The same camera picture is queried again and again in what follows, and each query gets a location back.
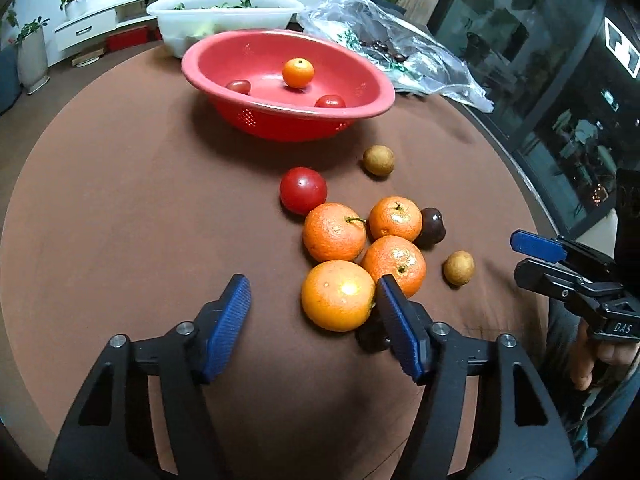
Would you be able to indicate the white potted plant left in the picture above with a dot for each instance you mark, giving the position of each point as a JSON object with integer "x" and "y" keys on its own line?
{"x": 31, "y": 56}

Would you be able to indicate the large orange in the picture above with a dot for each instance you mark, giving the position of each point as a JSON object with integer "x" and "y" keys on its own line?
{"x": 337, "y": 295}

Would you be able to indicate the cherry tomato in bowl right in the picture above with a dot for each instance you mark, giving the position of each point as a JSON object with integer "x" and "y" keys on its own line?
{"x": 330, "y": 101}

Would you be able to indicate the brown longan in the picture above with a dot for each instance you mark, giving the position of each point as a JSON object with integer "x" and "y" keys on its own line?
{"x": 459, "y": 268}
{"x": 379, "y": 160}

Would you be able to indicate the red tomato on table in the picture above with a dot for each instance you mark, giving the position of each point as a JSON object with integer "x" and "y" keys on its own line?
{"x": 301, "y": 190}

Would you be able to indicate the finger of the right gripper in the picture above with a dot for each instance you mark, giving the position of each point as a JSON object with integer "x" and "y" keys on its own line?
{"x": 571, "y": 254}
{"x": 560, "y": 284}

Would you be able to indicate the red box under cabinet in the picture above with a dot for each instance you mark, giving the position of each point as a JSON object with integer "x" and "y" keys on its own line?
{"x": 127, "y": 38}

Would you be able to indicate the cherry tomato in bowl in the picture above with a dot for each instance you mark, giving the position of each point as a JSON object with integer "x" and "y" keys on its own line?
{"x": 242, "y": 86}
{"x": 330, "y": 101}

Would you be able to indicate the small orange in bowl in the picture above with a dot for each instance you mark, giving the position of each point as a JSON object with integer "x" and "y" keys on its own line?
{"x": 297, "y": 73}

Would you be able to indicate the dark plum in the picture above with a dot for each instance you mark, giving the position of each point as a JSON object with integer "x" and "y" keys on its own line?
{"x": 433, "y": 229}
{"x": 371, "y": 336}

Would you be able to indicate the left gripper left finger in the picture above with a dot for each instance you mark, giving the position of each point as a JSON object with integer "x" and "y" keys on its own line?
{"x": 108, "y": 431}

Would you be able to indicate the red plastic colander bowl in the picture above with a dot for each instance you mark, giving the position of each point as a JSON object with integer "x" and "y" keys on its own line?
{"x": 274, "y": 111}

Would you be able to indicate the cherry tomato in bowl left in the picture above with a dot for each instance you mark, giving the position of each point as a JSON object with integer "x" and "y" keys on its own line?
{"x": 242, "y": 86}

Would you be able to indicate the person's right hand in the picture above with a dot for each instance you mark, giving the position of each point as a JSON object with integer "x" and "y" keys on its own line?
{"x": 586, "y": 353}

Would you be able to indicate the white plastic basin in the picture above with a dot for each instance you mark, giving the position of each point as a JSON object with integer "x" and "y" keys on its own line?
{"x": 183, "y": 23}

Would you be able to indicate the white TV cabinet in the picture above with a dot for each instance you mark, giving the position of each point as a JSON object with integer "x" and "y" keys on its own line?
{"x": 96, "y": 24}

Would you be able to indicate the mandarin with stem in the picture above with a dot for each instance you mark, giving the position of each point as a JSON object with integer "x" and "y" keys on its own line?
{"x": 333, "y": 231}

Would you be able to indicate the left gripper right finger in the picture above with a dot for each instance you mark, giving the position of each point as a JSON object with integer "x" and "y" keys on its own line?
{"x": 517, "y": 432}

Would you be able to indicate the clear plastic bag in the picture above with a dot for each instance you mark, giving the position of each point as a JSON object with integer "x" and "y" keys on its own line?
{"x": 413, "y": 60}

